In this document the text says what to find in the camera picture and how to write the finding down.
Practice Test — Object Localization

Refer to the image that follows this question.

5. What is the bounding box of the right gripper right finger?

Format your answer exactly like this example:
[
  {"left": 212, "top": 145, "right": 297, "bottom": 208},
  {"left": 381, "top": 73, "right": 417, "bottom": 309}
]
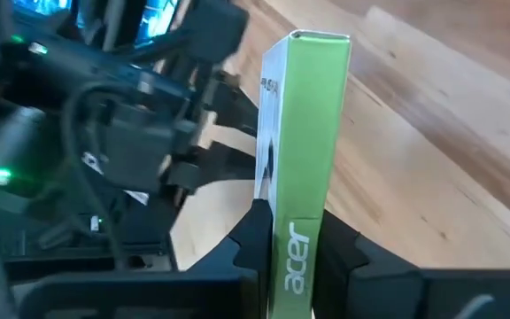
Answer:
[{"left": 312, "top": 210, "right": 510, "bottom": 319}]

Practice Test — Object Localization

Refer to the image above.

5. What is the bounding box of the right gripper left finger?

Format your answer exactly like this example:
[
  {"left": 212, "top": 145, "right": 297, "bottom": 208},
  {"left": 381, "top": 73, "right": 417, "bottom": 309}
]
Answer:
[{"left": 19, "top": 198, "right": 274, "bottom": 319}]

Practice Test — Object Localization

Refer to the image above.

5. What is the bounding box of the white green Acer box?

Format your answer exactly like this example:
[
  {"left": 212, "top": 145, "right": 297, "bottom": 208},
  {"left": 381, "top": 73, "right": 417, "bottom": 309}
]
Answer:
[{"left": 253, "top": 29, "right": 352, "bottom": 319}]

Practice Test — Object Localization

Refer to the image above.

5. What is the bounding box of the large window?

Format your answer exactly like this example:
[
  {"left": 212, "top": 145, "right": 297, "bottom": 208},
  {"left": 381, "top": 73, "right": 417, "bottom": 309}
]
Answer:
[{"left": 13, "top": 0, "right": 181, "bottom": 45}]

